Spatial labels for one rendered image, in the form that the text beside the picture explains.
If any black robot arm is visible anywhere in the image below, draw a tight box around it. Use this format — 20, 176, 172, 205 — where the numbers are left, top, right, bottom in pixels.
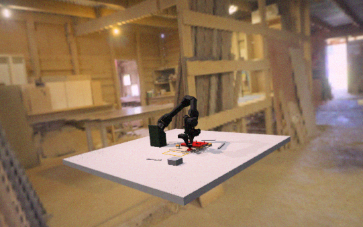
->
158, 95, 201, 136

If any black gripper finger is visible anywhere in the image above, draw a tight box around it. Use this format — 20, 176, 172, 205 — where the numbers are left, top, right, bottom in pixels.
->
189, 135, 195, 144
183, 138, 189, 146

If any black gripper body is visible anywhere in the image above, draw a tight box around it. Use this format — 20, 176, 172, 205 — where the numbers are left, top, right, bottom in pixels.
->
178, 125, 194, 139

